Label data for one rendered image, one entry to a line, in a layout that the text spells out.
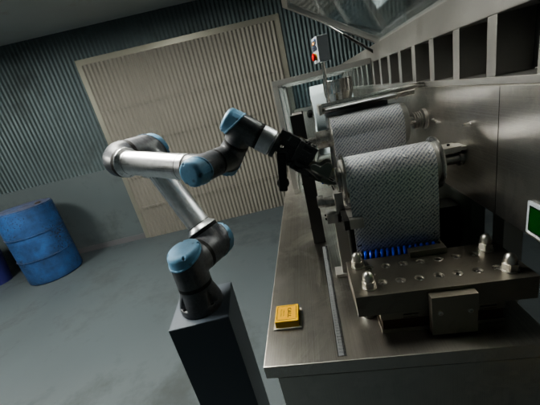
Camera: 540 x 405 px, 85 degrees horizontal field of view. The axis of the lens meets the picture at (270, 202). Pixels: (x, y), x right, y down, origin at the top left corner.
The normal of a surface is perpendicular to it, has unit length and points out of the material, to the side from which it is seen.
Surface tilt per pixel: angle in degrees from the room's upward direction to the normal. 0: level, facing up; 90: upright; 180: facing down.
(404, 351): 0
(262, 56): 90
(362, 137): 92
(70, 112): 90
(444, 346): 0
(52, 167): 90
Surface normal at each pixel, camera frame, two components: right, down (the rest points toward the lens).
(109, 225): 0.08, 0.32
